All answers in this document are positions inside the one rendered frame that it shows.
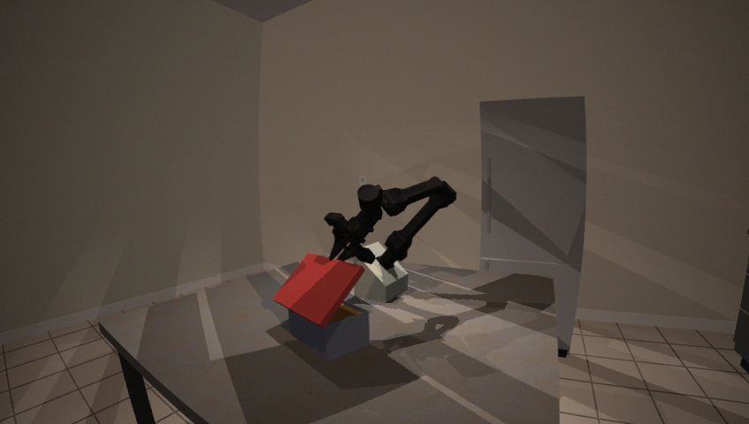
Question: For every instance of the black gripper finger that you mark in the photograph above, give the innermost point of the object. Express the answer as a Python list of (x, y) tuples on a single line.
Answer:
[(348, 252), (340, 242)]

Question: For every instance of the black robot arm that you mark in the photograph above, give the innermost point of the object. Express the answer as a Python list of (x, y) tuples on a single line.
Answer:
[(394, 201)]

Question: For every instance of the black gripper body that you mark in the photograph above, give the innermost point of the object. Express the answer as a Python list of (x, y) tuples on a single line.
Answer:
[(356, 232)]

